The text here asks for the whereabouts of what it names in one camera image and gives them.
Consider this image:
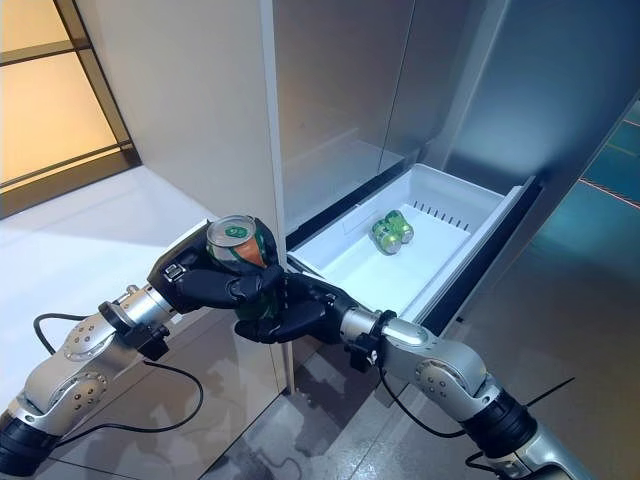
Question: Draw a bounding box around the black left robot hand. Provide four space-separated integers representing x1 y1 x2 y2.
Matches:
146 216 289 319

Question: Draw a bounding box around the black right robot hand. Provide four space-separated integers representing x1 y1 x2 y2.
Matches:
234 271 352 347

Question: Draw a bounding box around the tall green beer can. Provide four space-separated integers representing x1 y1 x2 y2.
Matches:
205 214 282 322

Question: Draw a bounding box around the white fridge drawer steel front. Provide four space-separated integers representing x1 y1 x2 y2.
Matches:
285 161 544 337

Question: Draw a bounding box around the stainless steel fridge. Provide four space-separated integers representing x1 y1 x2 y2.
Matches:
272 0 547 401

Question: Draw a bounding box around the small green drink can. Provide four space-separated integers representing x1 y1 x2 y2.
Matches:
384 209 417 246
370 216 404 257

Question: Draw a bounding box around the white counter cabinet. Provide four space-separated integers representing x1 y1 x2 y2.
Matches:
0 164 292 480

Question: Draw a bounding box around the tall white cabinet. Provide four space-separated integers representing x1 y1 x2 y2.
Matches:
74 0 297 397

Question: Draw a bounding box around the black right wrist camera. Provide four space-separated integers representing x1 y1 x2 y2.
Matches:
348 333 380 375

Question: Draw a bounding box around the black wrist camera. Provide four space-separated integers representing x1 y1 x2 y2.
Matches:
136 323 172 362
348 333 380 375

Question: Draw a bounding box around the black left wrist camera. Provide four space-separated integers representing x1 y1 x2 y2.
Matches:
136 323 172 362

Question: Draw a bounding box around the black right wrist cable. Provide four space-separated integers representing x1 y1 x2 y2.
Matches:
373 358 577 480

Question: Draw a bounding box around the backlit panel with black frame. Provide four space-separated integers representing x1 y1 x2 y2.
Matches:
0 0 137 222

